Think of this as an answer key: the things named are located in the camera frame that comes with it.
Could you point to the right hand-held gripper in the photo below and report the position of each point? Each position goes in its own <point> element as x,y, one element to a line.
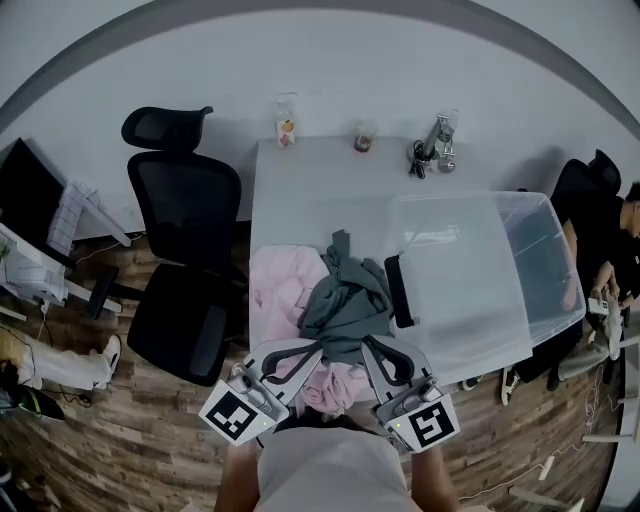
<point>430,425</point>

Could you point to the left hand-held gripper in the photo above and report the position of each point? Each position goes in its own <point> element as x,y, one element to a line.
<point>235,415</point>

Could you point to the pink garment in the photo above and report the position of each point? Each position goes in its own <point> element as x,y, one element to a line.
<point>280,290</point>

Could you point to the grey garment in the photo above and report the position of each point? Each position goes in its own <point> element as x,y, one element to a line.
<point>345,300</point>

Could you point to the clear plastic storage bin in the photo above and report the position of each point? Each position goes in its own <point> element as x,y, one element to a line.
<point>465,280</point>

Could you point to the person's left forearm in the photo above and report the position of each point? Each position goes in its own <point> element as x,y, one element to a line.
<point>237,475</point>

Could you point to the person's right forearm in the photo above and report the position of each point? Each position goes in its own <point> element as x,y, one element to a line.
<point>432,480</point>

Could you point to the person's white shirt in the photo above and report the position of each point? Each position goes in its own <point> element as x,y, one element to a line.
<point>330,470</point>

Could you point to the white power strip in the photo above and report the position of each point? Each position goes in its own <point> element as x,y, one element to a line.
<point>545,467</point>

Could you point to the black mesh office chair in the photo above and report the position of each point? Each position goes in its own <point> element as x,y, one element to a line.
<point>185,195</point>
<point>575,185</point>

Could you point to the white phone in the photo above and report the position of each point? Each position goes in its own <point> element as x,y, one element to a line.
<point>597,306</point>

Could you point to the clear plastic drink cup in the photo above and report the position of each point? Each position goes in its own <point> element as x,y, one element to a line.
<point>364,140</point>

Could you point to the clear bottle with fruit label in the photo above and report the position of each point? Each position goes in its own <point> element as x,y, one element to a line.
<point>286,127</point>

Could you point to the silver metal stand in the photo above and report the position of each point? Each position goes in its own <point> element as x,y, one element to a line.
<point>435,137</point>

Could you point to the white checked cloth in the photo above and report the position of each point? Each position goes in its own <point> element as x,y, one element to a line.
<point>72,220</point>

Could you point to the white side desk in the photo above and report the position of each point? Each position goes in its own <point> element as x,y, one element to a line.
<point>30,270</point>

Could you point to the black monitor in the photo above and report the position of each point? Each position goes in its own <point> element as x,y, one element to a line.
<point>25,200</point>

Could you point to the white desk frame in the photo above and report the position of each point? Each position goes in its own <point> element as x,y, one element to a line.
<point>540,497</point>

